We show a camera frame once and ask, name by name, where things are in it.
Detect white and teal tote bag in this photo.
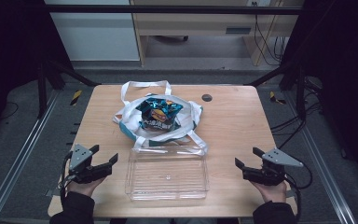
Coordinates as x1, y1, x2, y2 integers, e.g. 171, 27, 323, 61
112, 79, 210, 157

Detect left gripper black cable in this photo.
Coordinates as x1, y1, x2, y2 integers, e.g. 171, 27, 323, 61
59, 151, 76, 207

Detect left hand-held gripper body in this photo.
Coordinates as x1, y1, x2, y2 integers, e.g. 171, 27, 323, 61
69, 143, 113, 185

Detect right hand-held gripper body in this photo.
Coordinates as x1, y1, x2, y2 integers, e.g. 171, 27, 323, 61
242, 147, 304, 187

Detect blue chips bag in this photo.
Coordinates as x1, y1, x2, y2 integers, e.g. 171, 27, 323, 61
135, 96, 185, 133

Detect black cables under desk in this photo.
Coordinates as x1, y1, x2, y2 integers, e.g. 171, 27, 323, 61
253, 13, 289, 67

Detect black metal stand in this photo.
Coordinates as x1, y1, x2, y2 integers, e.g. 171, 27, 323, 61
244, 61, 308, 121
36, 59, 103, 119

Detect black floor cables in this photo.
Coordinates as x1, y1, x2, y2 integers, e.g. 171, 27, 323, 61
269, 101, 324, 151

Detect black horizontal frame bar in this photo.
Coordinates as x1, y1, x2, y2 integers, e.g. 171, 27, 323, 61
43, 4, 304, 16

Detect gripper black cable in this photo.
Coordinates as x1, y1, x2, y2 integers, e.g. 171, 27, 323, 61
283, 161, 313, 222
59, 151, 76, 207

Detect aluminium floor rail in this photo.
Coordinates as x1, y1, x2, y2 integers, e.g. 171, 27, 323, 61
0, 90, 61, 224
283, 92, 358, 224

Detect clear plastic tray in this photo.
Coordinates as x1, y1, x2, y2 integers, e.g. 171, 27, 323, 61
124, 145, 211, 202

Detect person's left hand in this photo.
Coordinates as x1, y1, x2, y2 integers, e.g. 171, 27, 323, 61
66, 176, 107, 198

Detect light wooden desk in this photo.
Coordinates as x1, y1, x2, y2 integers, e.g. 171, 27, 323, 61
130, 0, 306, 67

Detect black curtain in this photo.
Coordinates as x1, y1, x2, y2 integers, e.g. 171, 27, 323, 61
282, 0, 358, 189
0, 0, 73, 146

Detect white cabinet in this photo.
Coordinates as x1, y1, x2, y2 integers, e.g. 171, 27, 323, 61
43, 0, 141, 63

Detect yellow and black floor tape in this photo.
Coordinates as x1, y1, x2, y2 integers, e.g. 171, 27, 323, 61
69, 89, 84, 107
268, 91, 287, 105

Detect person's right hand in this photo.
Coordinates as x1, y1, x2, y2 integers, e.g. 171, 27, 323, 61
251, 180, 289, 204

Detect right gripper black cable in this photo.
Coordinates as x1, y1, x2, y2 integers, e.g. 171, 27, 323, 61
283, 161, 313, 222

